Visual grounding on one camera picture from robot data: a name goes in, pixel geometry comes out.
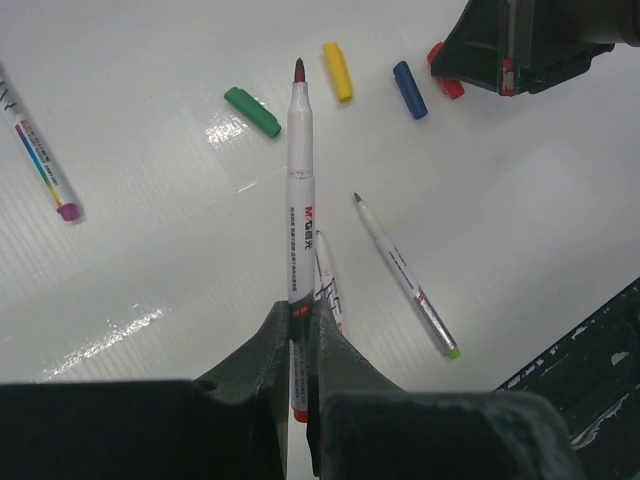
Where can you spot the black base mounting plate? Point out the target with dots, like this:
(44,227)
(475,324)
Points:
(591,372)

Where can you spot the red pen cap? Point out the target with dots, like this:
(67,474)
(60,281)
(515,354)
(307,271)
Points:
(451,88)

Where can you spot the magenta marker pen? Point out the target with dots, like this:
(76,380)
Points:
(37,150)

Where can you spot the green pen cap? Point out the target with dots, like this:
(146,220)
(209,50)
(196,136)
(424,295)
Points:
(254,111)

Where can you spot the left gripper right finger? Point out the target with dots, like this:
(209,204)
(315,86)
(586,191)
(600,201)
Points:
(363,426)

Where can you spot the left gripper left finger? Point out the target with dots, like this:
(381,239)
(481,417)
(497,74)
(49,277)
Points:
(229,423)

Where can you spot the yellow marker pen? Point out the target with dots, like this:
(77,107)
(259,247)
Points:
(327,286)

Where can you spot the yellow pen cap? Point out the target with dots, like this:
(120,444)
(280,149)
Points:
(338,71)

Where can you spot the blue pen cap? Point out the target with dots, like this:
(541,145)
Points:
(409,90)

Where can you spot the red marker pen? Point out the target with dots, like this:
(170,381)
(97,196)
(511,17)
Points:
(300,236)

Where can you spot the green marker pen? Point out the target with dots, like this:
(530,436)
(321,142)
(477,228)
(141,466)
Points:
(396,263)

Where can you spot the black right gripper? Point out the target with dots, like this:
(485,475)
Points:
(546,42)

